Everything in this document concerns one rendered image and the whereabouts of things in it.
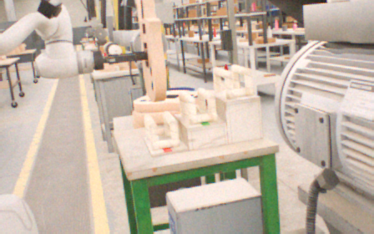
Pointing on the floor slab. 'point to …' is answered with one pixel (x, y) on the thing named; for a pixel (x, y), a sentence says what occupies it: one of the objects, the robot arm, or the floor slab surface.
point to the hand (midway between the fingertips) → (144, 55)
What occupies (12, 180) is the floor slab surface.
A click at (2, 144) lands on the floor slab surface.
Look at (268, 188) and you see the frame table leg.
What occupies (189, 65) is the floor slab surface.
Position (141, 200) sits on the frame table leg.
